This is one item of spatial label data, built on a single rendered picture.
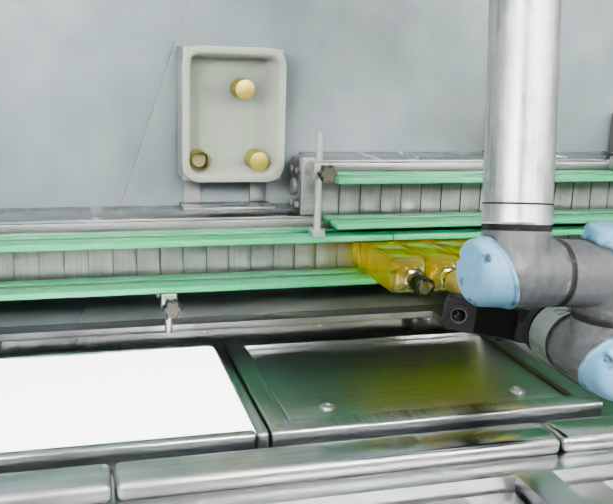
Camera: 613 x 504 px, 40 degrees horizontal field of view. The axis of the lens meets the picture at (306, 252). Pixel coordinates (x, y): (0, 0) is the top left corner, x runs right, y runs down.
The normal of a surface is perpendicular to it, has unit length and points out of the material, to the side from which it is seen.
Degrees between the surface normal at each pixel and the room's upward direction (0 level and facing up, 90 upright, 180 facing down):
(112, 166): 0
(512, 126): 45
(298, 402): 90
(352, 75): 0
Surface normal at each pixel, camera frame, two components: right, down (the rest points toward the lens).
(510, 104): -0.47, 0.03
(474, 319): -0.27, 0.22
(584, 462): 0.04, -0.97
